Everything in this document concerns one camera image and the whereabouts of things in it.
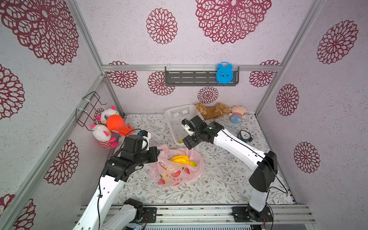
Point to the small doll blue outfit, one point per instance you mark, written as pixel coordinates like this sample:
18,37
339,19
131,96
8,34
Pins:
237,114

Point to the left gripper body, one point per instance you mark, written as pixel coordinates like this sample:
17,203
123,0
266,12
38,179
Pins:
155,154

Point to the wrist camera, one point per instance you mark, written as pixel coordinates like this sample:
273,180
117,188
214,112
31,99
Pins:
186,126
146,139

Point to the pink plastic bag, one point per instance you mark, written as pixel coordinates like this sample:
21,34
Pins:
167,173

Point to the white plastic basket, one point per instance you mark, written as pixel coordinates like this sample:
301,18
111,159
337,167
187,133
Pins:
174,117

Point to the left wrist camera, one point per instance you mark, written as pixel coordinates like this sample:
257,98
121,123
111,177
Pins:
146,139

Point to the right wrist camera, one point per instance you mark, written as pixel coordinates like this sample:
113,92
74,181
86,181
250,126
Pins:
186,126

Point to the yellow banana bunch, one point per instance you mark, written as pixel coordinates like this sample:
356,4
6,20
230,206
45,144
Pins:
183,159

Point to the white pink plush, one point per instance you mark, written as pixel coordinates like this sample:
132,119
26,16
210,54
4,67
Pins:
103,116
104,136

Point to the black wire rack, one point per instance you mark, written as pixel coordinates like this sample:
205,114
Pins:
84,116

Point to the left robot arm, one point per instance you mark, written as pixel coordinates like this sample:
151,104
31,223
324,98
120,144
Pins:
112,179

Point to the grey wall shelf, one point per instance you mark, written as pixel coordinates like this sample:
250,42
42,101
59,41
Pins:
197,78

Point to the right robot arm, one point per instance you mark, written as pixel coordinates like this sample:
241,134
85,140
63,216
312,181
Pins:
263,165

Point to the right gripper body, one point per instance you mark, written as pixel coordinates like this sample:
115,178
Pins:
190,139

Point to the white pink plush upper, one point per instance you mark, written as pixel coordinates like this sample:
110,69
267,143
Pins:
103,116

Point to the white pink plush lower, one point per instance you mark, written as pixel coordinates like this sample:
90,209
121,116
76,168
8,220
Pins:
104,136

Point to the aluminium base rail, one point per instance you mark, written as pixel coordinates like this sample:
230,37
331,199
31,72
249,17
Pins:
215,214

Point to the blue alarm clock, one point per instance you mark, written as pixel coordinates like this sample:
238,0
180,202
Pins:
224,73

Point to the red plush toy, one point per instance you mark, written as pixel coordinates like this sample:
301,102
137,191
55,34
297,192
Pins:
117,124

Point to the brown teddy bear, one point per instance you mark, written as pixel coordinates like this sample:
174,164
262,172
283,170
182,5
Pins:
212,112

